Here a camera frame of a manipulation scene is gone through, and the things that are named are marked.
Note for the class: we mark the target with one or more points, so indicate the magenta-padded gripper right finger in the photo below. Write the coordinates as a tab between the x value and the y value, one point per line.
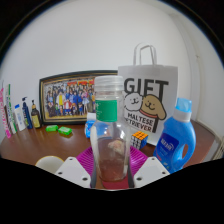
151	171

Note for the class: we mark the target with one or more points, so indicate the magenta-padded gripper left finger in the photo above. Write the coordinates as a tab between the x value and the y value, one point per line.
73	171

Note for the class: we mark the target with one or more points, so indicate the clear green-labelled drink bottle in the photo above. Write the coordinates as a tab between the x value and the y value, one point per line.
110	133

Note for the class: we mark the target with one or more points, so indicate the colourful puzzle cube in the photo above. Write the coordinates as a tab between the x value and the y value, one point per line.
139	140

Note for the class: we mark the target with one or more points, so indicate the flat round red coaster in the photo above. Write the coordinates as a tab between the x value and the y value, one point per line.
115	185

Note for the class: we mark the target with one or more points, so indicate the blue detergent bottle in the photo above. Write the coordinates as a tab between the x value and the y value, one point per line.
173	136

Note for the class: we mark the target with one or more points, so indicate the blue tissue pack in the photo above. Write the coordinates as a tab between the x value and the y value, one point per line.
88	128

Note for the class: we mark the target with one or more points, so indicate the dark wooden side table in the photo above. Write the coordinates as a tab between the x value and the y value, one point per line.
205	143

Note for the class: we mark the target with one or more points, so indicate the amber pump bottle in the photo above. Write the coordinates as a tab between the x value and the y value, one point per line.
36	118

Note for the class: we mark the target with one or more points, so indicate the white radiator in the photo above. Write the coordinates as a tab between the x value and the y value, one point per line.
220	148

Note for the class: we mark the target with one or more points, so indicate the framed group photo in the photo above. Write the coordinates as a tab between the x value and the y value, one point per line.
66	98

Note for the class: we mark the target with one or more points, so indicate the white bottle with blue cap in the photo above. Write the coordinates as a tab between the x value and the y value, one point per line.
19	118

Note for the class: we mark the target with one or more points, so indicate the white printed paper gift bag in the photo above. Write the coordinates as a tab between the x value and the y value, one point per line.
150	90

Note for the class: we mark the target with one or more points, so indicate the white and green shuttlecock tube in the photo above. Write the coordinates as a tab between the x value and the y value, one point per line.
11	113

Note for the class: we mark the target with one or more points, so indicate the pink shuttlecock tube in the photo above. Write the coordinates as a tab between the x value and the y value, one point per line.
4	116

